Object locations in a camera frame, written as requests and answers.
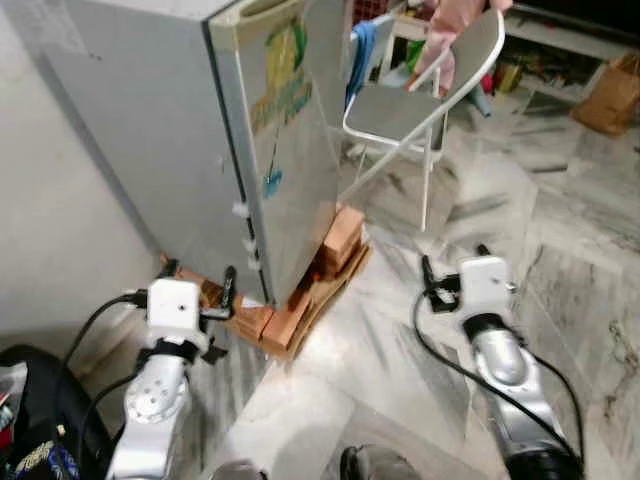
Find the silver fridge cabinet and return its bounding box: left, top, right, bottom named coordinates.
left=30, top=0, right=271, bottom=306

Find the red brick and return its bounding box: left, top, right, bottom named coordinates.
left=225, top=300, right=271, bottom=343
left=262, top=290, right=321, bottom=358
left=322, top=205, right=367, bottom=277

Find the brown cardboard sheet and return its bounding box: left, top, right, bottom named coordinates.
left=160, top=240, right=374, bottom=362

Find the black bag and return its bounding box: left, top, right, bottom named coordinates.
left=0, top=345, right=106, bottom=480

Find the brown paper bag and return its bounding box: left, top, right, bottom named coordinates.
left=572, top=52, right=640, bottom=137

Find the pink cloth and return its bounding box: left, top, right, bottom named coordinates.
left=413, top=0, right=513, bottom=98

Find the blue cloth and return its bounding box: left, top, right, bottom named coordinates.
left=346, top=20, right=379, bottom=106

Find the white storage shelf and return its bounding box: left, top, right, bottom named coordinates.
left=385, top=0, right=640, bottom=106

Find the red plastic crate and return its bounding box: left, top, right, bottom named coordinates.
left=352, top=0, right=393, bottom=23

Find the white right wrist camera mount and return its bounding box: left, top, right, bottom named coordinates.
left=458, top=256, right=514, bottom=321

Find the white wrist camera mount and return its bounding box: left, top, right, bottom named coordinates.
left=146, top=279, right=202, bottom=349
left=458, top=256, right=514, bottom=321

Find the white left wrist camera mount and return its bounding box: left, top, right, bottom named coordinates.
left=146, top=279, right=202, bottom=349

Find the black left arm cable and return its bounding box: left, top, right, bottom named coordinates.
left=50, top=290, right=149, bottom=471

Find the grey folding chair white frame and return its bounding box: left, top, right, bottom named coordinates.
left=340, top=8, right=507, bottom=233

